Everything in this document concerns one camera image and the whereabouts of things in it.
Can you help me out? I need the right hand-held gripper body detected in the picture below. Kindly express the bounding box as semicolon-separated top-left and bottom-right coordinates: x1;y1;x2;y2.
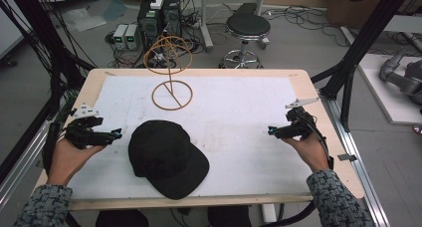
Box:
284;98;320;141

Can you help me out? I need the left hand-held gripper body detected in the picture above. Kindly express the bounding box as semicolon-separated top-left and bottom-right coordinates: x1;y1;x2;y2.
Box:
64;102;106;150

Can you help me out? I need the person's right hand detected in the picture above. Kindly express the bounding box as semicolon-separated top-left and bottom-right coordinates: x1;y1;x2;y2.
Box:
280;132;330;173

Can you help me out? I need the person's left hand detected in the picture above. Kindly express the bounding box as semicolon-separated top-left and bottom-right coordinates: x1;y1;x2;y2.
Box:
47;137;107;187

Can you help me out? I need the white table mat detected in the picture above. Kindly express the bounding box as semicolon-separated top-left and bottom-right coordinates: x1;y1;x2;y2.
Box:
67;75;316;200

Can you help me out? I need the black baseball cap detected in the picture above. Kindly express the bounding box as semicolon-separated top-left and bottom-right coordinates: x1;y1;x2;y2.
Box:
127;118;211;201

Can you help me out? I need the white board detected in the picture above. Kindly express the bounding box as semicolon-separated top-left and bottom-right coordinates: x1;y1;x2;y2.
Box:
357;53;422;125

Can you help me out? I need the person's right leg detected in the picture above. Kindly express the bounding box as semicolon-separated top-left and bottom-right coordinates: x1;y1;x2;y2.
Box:
207;205;253;227

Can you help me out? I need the grey bench power supply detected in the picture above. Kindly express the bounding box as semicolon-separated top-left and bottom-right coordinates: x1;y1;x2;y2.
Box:
124;23;141;51
112;23;129;51

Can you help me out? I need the black round stool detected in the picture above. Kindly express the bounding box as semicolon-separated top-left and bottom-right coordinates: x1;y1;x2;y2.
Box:
218;12;272;70

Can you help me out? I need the black computer tower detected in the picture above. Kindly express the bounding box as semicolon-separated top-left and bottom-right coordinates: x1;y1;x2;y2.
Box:
136;0;164;54
161;0;183;39

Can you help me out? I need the cardboard box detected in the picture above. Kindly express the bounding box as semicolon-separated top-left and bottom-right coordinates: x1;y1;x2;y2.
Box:
323;0;399;30

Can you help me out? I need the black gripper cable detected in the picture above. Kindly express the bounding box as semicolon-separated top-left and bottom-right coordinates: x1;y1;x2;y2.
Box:
307;115;335;171

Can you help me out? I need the wooden wire hat stand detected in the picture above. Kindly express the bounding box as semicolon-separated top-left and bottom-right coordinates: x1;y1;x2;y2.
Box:
142;35;194;112

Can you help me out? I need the aluminium rail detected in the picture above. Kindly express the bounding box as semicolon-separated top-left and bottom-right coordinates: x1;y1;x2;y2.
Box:
318;97;391;227
0;118;53;211

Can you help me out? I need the black metal frame post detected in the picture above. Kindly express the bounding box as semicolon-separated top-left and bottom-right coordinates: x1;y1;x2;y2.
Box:
5;0;98;121
311;0;416;132

